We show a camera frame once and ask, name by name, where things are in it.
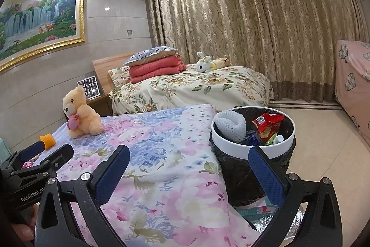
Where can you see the beige patterned curtain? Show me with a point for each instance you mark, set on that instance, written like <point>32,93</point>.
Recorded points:
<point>245,18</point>

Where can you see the black trash bin white rim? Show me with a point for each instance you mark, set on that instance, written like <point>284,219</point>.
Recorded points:
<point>231,177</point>

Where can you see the blue wrapper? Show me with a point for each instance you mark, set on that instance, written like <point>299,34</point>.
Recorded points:
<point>253,138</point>

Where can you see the red orange snack bag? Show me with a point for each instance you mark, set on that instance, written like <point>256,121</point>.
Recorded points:
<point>267,124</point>

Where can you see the blue flowered pillow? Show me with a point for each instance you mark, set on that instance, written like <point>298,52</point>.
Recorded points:
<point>150,53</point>

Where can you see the teal printed box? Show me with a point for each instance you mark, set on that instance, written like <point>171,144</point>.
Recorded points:
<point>257,210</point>

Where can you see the white rabbit plush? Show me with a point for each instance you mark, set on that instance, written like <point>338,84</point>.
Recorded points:
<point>202,65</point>

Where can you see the wooden nightstand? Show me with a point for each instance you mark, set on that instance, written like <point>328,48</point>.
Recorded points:
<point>102,106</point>

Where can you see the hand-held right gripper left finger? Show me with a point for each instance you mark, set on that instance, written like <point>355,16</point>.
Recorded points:
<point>111,174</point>

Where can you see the bed with floral cover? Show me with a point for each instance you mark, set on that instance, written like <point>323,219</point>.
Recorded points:
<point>188,87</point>

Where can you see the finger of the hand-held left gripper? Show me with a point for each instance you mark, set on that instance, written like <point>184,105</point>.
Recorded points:
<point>31,148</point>
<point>62,153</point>

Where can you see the gold framed landscape painting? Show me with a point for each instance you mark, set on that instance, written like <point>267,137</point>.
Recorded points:
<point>34,21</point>

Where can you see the teal cushion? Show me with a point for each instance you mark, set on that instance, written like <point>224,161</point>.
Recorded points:
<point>3,147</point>

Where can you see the black white photo frame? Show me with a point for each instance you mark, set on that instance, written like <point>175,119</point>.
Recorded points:
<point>91,87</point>

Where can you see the cream teddy bear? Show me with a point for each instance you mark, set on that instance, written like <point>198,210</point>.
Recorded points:
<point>83,116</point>

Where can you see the floral pillow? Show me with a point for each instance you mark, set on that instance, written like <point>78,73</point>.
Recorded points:
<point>118,76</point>

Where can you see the green snack pouch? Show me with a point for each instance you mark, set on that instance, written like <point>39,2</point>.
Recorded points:
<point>271,142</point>

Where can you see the yellow plush doll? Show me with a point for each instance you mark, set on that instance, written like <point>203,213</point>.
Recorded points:
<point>219,62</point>

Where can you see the silver foil mat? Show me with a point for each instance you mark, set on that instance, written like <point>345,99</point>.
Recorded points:
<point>302,221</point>

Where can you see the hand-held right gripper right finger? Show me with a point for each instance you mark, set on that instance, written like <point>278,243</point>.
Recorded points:
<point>266,174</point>

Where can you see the wooden headboard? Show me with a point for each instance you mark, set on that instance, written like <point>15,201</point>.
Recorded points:
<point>104,67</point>

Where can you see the folded red blanket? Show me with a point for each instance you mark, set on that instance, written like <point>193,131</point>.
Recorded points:
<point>156,69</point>

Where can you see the pastel floral blanket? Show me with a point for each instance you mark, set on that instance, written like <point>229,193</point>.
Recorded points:
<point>159,163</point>

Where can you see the person's left hand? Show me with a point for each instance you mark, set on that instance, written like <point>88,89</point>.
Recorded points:
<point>24,231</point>

